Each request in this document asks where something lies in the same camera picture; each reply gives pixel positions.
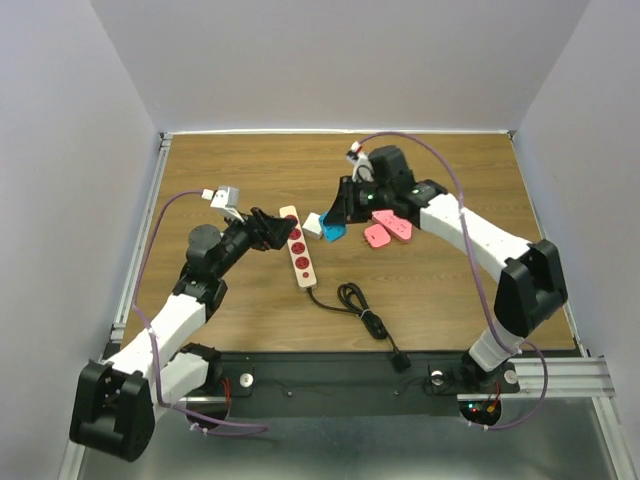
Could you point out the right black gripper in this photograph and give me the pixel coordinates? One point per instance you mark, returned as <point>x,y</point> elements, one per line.
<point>343,210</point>

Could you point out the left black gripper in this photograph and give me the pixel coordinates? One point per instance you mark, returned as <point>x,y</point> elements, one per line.
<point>265,231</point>

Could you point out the blue plug adapter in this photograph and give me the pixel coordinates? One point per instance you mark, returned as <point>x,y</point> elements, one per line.
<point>331,233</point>

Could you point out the white red power strip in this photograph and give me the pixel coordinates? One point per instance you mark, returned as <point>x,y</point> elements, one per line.
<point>298,250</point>

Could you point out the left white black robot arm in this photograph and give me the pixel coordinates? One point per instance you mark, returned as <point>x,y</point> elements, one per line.
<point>118,401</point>

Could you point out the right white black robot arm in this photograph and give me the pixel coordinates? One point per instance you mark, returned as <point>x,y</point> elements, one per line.
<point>530,281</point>

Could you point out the small pink plug adapter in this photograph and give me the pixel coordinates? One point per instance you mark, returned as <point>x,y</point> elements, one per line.
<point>377,236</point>

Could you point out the white charger block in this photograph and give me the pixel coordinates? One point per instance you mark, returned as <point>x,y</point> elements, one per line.
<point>312,226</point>

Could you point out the pink triangular power socket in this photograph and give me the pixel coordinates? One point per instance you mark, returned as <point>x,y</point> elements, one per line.
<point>399,228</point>

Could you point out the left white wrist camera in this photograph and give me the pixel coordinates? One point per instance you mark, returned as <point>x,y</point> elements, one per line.
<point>225,202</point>

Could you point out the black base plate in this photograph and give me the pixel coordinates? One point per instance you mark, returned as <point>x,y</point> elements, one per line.
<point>266,385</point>

